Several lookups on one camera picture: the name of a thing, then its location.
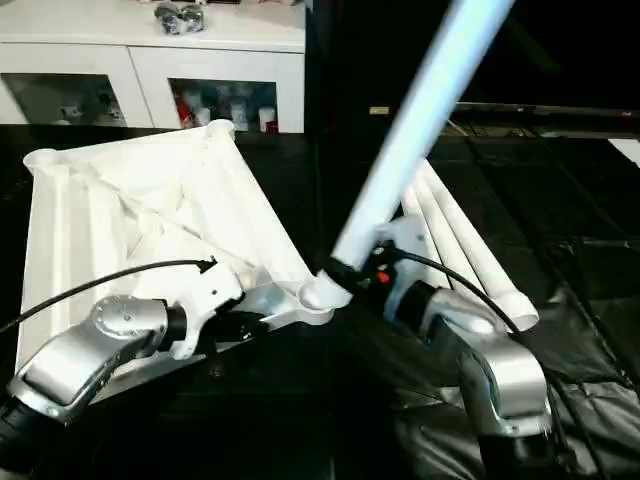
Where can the white plastic table top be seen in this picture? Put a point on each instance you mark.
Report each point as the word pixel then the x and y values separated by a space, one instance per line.
pixel 130 200

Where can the glossy black long bar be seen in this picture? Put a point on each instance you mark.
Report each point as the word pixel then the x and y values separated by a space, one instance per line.
pixel 550 112

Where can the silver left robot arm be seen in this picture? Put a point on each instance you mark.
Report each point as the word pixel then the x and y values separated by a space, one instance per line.
pixel 110 330

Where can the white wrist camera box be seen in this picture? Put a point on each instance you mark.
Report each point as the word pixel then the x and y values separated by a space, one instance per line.
pixel 405 235
pixel 205 300

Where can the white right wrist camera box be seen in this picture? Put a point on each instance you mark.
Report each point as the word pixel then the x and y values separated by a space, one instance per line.
pixel 405 235

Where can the white cabinet with glass doors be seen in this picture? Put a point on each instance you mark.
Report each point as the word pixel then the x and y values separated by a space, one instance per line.
pixel 130 60

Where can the crumpled silver black object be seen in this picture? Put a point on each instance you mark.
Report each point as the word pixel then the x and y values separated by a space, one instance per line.
pixel 180 17

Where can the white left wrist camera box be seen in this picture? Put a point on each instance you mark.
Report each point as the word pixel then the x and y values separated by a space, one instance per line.
pixel 205 300

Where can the black work mat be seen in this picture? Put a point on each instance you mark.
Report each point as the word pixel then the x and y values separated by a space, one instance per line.
pixel 560 220

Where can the white plastic table leg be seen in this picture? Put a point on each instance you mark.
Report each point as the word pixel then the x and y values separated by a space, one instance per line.
pixel 480 240
pixel 425 245
pixel 420 110
pixel 455 240

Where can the black cabinet with orange label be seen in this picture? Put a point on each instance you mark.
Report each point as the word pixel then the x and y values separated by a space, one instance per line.
pixel 350 60

